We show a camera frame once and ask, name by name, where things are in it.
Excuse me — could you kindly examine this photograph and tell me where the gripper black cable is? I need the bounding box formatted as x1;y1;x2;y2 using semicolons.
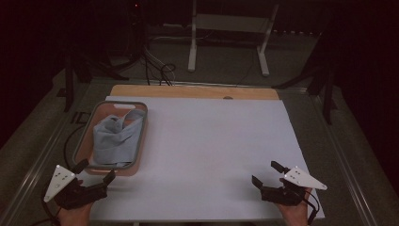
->
304;190;321;226
40;187;62;226

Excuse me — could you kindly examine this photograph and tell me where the bundle of floor cables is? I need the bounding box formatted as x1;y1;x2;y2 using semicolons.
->
142;36;177;87

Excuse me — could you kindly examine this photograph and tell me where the white table cover sheet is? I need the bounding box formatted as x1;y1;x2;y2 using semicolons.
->
59;95;326;222

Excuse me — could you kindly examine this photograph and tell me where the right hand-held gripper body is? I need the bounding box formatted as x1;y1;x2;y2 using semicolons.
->
260;166;328;207

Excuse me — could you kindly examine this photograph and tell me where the black stand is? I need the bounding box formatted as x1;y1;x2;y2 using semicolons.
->
272;31;339;125
64;46;130;113

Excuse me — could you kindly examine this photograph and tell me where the black floor bracket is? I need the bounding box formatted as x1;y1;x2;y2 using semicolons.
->
71;111;92;125

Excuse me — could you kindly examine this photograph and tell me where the person's left hand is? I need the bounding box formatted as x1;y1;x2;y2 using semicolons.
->
56;202;94;226

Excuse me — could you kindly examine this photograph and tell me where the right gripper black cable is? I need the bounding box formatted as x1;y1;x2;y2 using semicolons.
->
304;190;321;226

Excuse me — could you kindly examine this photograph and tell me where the person's right hand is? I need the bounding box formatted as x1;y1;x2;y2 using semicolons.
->
276;187;313;226

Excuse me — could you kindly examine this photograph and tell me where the pink basin with grey rim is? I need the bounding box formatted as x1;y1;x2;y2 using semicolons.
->
72;100;149;177

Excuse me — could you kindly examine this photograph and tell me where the white metal stand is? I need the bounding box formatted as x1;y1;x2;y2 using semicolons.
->
187;0;280;77

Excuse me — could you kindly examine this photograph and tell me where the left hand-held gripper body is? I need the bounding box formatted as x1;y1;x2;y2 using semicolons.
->
42;164;109;211

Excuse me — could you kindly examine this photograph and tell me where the light blue tank top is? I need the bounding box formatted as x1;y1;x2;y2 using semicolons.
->
92;108;147;168

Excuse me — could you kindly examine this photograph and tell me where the black floor cable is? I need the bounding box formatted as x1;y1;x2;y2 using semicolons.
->
63;124;86;172

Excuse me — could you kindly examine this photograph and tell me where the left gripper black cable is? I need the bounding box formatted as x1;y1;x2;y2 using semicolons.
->
40;187;62;226

